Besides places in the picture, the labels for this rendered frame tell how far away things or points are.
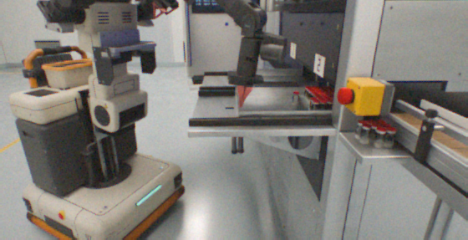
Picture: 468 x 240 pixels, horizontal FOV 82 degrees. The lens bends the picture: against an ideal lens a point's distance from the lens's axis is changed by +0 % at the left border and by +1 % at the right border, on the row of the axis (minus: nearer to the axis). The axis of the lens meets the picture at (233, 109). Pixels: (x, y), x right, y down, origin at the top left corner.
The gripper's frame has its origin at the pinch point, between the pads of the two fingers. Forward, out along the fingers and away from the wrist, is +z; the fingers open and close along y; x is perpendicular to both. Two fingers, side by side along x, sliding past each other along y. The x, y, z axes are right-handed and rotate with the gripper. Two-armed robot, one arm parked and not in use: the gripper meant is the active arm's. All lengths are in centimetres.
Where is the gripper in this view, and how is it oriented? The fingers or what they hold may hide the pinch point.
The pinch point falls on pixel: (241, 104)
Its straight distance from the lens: 81.3
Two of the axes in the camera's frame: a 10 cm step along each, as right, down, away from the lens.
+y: 9.9, 1.3, 0.8
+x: -0.3, -3.4, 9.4
